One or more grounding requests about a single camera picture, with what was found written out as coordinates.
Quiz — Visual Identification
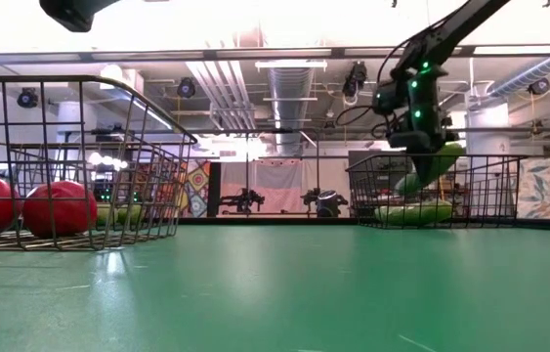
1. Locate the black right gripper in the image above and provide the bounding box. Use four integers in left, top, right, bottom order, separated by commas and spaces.
387, 127, 453, 186

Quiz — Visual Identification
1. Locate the green toy cucumber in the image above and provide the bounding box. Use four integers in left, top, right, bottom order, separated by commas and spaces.
374, 200, 454, 227
395, 141, 466, 197

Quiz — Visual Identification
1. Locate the white round column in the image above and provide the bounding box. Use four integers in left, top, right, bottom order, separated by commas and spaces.
464, 102, 511, 157

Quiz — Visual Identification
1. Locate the black cylinder with light rim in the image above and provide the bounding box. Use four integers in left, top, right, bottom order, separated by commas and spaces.
316, 189, 349, 219

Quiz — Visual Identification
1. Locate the black ceiling spotlight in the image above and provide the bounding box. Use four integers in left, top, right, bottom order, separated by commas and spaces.
527, 76, 550, 97
16, 86, 40, 110
176, 76, 197, 100

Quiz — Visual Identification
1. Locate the pale pink hanging sheet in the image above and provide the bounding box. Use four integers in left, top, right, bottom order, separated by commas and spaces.
219, 158, 318, 215

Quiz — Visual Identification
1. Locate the white ceiling light panel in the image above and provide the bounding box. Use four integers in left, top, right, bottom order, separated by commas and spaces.
254, 59, 328, 72

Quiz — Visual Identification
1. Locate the green table mat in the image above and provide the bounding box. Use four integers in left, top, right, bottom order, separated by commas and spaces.
0, 223, 550, 352

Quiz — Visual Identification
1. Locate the colourful patterned poster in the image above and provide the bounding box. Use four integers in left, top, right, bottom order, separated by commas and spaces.
176, 159, 212, 219

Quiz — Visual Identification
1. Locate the black wire basket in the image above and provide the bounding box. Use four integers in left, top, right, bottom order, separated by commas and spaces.
346, 154, 529, 230
10, 140, 193, 232

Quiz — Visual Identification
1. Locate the large silver pipe duct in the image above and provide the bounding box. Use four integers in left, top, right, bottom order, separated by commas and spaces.
488, 26, 550, 99

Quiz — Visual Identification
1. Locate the silver ceiling duct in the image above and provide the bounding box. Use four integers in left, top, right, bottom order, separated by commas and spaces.
267, 66, 316, 157

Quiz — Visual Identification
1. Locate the grey overhead frame beam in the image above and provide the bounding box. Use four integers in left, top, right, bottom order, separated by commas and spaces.
0, 44, 550, 63

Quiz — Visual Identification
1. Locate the bronze wire basket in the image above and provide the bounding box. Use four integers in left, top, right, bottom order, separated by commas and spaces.
0, 74, 198, 252

